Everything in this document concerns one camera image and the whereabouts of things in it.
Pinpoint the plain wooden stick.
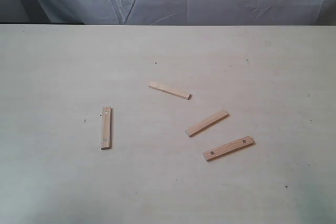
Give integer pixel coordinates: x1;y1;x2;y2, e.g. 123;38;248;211
148;81;192;100
185;110;229;137

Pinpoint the wooden stick with holes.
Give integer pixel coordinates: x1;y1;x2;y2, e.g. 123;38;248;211
101;106;113;150
203;136;256;162

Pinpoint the plain wooden stick top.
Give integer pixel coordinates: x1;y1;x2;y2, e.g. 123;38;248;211
148;81;192;100

